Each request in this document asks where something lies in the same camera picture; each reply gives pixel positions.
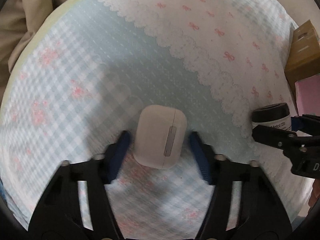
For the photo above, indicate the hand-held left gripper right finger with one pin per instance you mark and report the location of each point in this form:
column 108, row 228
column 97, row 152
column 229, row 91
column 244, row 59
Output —
column 200, row 155

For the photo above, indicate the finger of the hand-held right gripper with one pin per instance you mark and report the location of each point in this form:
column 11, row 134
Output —
column 272, row 136
column 305, row 125

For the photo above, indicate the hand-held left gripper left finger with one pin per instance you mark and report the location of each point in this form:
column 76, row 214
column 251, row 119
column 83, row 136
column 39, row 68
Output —
column 120, row 150

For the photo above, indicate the white jar with black lid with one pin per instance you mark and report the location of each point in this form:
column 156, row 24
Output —
column 271, row 116

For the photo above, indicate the white earbuds case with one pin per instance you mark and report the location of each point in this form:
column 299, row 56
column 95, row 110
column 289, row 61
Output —
column 160, row 135

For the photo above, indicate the pink patterned cardboard box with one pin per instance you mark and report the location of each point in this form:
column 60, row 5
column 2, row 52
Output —
column 303, row 52

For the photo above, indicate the person's right hand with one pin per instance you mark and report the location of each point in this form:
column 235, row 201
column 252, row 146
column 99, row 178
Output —
column 315, row 192

